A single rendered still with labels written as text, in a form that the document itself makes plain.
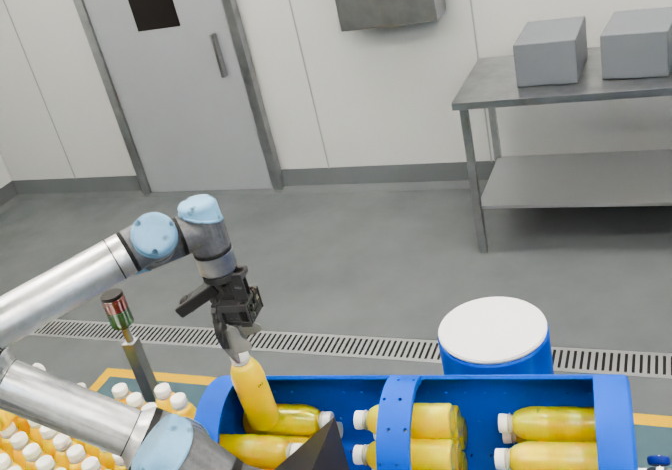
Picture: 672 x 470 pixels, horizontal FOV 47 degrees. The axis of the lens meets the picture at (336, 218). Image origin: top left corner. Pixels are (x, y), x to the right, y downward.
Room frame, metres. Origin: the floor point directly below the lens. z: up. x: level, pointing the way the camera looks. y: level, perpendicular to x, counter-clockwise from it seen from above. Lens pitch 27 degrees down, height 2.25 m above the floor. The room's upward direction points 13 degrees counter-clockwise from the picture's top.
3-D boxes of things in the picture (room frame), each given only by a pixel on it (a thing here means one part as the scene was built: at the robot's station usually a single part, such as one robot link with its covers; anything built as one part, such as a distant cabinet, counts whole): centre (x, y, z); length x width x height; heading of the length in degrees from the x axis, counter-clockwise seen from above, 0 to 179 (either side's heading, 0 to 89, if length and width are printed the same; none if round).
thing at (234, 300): (1.32, 0.24, 1.48); 0.09 x 0.08 x 0.12; 70
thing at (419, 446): (1.16, -0.03, 1.11); 0.19 x 0.07 x 0.07; 70
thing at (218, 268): (1.32, 0.24, 1.56); 0.08 x 0.08 x 0.05
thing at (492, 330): (1.60, -0.32, 1.03); 0.28 x 0.28 x 0.01
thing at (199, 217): (1.32, 0.25, 1.64); 0.09 x 0.08 x 0.11; 108
